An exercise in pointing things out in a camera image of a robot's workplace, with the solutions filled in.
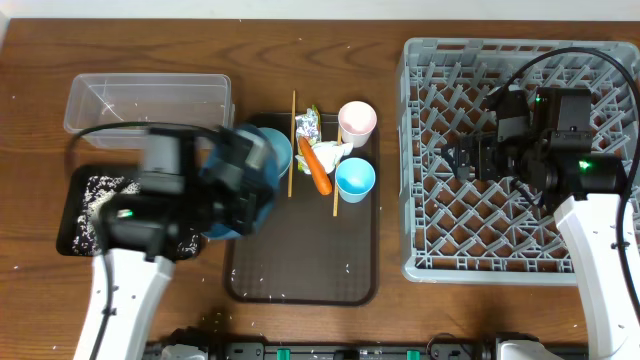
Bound orange carrot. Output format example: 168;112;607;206
298;137;333;196

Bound crumpled white paper napkin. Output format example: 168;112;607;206
295;141;353;175

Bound pile of white rice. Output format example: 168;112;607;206
70;175;202;260

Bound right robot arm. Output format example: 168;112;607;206
441;85;639;359

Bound black waste bin tray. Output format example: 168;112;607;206
55;165;204;261

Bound light blue plastic cup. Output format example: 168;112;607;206
335;158;376;203

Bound wooden chopstick right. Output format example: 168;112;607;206
332;125;342;217

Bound black rail with green clips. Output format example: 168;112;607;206
144;329;594;360

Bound clear plastic bin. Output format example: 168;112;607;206
63;73;235;134

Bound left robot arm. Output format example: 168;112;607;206
74;122;279;359

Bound wooden chopstick left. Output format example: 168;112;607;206
287;89;296;198

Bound light blue plastic bowl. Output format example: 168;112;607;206
260;127;292;178

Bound dark brown serving tray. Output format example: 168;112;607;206
223;110;381;307

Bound crumpled foil snack wrapper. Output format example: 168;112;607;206
295;105;322;175

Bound wooden chopstick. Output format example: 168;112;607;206
287;89;296;198
332;125;342;217

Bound grey plastic dishwasher rack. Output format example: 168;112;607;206
396;38;639;286

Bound pink plastic cup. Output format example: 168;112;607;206
338;101;377;148

